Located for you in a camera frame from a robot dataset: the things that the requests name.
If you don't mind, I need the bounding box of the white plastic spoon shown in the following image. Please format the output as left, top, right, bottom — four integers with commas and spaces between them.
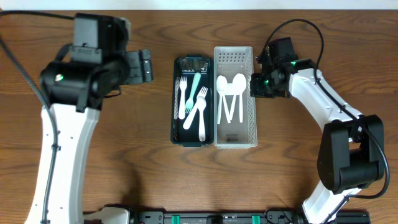
217, 91, 223, 124
233, 73, 247, 123

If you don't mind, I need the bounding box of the white thick-handled fork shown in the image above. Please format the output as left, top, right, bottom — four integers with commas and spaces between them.
178, 77, 187, 119

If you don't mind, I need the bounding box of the dark green plastic basket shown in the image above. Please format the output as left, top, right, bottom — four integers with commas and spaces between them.
170, 55, 214, 147

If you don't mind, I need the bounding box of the white plastic spoon angled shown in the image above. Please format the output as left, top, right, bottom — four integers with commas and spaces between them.
216, 75, 235, 122

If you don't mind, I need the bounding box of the clear perforated plastic basket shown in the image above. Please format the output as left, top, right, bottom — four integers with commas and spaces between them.
214, 46, 257, 149

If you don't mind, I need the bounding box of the teal green fork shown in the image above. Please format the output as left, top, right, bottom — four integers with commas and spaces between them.
185, 72, 201, 114

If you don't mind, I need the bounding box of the pale green fork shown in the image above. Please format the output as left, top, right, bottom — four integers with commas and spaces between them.
183, 86, 208, 129

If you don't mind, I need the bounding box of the white thick-handled spoon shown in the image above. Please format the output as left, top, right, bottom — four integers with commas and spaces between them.
197, 96, 206, 142

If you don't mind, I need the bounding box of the white plastic spoon lowest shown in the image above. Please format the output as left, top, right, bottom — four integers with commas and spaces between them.
227, 95, 237, 123

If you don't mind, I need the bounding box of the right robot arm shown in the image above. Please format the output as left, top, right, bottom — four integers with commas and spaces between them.
250, 37, 391, 223

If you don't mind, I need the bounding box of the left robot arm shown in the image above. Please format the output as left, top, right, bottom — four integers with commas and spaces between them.
26, 13, 153, 223

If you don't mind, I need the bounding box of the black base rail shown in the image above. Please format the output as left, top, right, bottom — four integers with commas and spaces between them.
83, 203, 371, 224

